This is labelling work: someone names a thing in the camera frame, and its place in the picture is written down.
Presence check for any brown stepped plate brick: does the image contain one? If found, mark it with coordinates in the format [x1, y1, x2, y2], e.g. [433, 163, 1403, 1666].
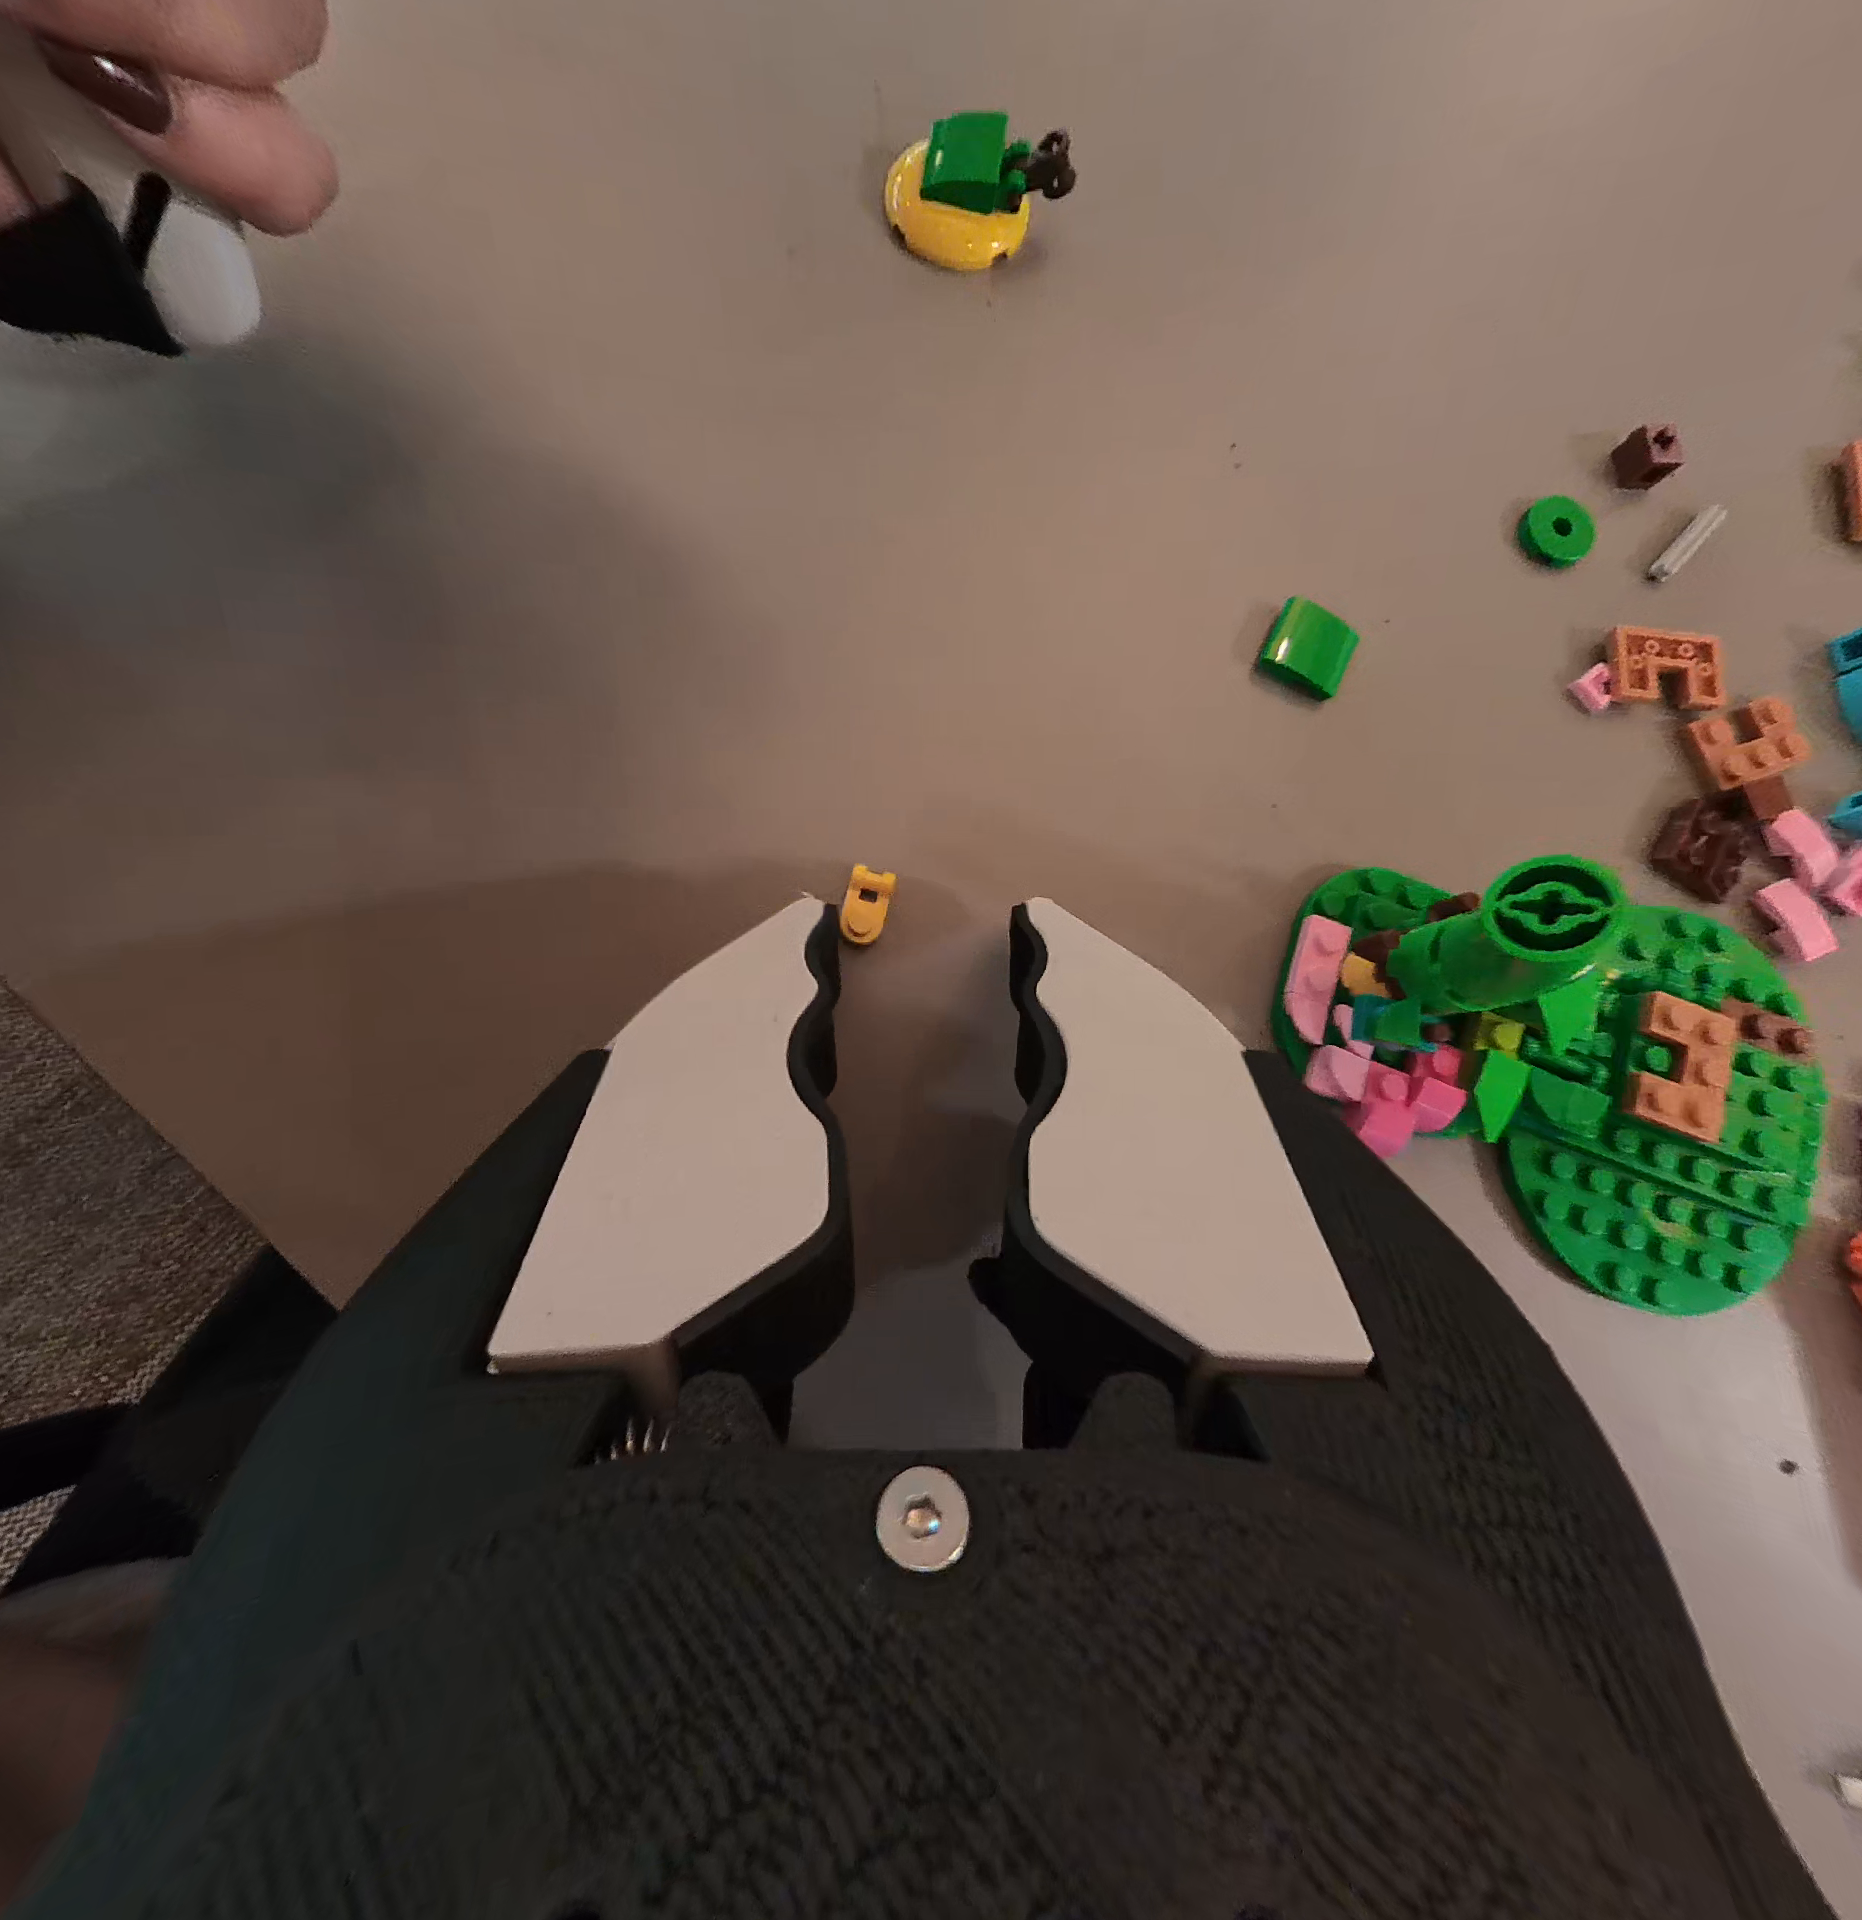
[1682, 697, 1813, 801]

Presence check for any green curved brick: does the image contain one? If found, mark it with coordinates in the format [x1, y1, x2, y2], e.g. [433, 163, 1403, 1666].
[1256, 598, 1361, 702]

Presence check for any person's left hand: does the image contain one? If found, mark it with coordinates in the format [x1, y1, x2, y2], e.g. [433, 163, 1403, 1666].
[0, 0, 344, 241]

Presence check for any green plate cactus build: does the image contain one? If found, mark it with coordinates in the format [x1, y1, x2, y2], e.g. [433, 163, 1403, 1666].
[1269, 857, 1834, 1323]

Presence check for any brown U-shaped plate brick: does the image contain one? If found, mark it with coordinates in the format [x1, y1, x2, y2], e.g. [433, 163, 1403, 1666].
[1606, 627, 1727, 710]

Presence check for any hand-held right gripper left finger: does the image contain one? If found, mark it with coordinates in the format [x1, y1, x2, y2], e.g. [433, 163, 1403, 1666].
[484, 899, 858, 1433]

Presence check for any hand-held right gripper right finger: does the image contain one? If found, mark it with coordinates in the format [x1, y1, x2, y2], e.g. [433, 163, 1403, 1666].
[970, 899, 1378, 1451]

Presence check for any yellow dome green brick assembly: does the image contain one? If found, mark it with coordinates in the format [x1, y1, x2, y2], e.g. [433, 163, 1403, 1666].
[882, 113, 1077, 274]

